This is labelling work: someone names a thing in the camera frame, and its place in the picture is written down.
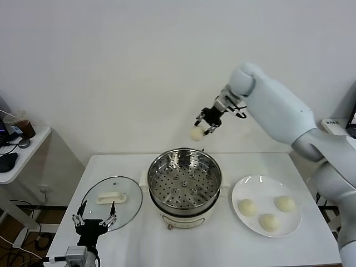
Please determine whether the cream electric cooking pot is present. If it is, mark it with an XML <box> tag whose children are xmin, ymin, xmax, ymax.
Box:
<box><xmin>138</xmin><ymin>169</ymin><xmax>230</xmax><ymax>231</ymax></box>

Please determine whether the white round plate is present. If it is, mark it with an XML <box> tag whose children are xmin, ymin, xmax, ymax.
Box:
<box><xmin>231</xmin><ymin>175</ymin><xmax>303</xmax><ymax>238</ymax></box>

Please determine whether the black floor cable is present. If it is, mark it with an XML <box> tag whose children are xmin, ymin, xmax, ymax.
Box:
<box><xmin>8</xmin><ymin>191</ymin><xmax>58</xmax><ymax>253</ymax></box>

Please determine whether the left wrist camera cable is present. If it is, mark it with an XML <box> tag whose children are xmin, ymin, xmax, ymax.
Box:
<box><xmin>41</xmin><ymin>255</ymin><xmax>68</xmax><ymax>264</ymax></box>

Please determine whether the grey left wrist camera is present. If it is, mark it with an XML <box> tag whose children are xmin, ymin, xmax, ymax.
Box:
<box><xmin>65</xmin><ymin>245</ymin><xmax>88</xmax><ymax>264</ymax></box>

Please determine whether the white floor cable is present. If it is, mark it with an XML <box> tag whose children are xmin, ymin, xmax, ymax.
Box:
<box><xmin>0</xmin><ymin>236</ymin><xmax>45</xmax><ymax>262</ymax></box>

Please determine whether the stainless steel steamer basket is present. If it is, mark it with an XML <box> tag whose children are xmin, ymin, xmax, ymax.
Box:
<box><xmin>146</xmin><ymin>149</ymin><xmax>223</xmax><ymax>217</ymax></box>

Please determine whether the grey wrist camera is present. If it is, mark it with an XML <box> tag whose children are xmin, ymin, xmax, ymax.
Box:
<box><xmin>65</xmin><ymin>245</ymin><xmax>88</xmax><ymax>264</ymax></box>
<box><xmin>214</xmin><ymin>90</ymin><xmax>237</xmax><ymax>112</ymax></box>

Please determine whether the white steamed baozi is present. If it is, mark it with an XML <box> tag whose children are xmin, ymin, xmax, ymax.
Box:
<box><xmin>274</xmin><ymin>195</ymin><xmax>295</xmax><ymax>212</ymax></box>
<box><xmin>238</xmin><ymin>199</ymin><xmax>256</xmax><ymax>217</ymax></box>
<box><xmin>258</xmin><ymin>213</ymin><xmax>280</xmax><ymax>233</ymax></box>
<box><xmin>190</xmin><ymin>125</ymin><xmax>205</xmax><ymax>141</ymax></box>

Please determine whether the black desk cable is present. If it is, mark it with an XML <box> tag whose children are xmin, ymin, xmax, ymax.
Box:
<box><xmin>0</xmin><ymin>141</ymin><xmax>22</xmax><ymax>155</ymax></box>

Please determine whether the white side desk with mouse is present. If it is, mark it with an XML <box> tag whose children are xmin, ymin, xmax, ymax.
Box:
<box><xmin>0</xmin><ymin>126</ymin><xmax>59</xmax><ymax>250</ymax></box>

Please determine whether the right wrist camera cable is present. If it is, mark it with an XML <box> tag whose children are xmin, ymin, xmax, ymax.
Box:
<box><xmin>228</xmin><ymin>103</ymin><xmax>248</xmax><ymax>120</ymax></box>

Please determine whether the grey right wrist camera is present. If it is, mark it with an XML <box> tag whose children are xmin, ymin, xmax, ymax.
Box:
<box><xmin>214</xmin><ymin>90</ymin><xmax>237</xmax><ymax>112</ymax></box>

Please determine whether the white side desk with laptop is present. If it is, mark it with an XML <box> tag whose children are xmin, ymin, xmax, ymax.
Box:
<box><xmin>322</xmin><ymin>118</ymin><xmax>356</xmax><ymax>137</ymax></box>

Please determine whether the dark laptop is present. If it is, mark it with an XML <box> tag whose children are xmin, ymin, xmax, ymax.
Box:
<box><xmin>346</xmin><ymin>111</ymin><xmax>356</xmax><ymax>137</ymax></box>

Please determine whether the plastic iced coffee cup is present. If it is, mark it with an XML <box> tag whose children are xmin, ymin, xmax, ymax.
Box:
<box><xmin>0</xmin><ymin>110</ymin><xmax>37</xmax><ymax>139</ymax></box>

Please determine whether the black computer mouse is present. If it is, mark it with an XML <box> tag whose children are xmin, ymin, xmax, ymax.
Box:
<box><xmin>0</xmin><ymin>152</ymin><xmax>18</xmax><ymax>173</ymax></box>

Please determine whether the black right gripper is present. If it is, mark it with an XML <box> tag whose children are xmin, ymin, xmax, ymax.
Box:
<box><xmin>194</xmin><ymin>107</ymin><xmax>223</xmax><ymax>136</ymax></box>

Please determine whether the glass lid cream handle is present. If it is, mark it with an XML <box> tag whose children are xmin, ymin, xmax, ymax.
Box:
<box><xmin>80</xmin><ymin>176</ymin><xmax>144</xmax><ymax>232</ymax></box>

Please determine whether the dark monitor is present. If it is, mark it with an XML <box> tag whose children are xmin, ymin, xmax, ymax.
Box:
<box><xmin>0</xmin><ymin>94</ymin><xmax>17</xmax><ymax>147</ymax></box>

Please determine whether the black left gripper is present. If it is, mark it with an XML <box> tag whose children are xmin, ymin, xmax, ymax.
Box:
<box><xmin>71</xmin><ymin>200</ymin><xmax>117</xmax><ymax>247</ymax></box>

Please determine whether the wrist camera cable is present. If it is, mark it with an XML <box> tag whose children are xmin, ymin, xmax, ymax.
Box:
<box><xmin>228</xmin><ymin>103</ymin><xmax>248</xmax><ymax>120</ymax></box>
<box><xmin>41</xmin><ymin>255</ymin><xmax>68</xmax><ymax>264</ymax></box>

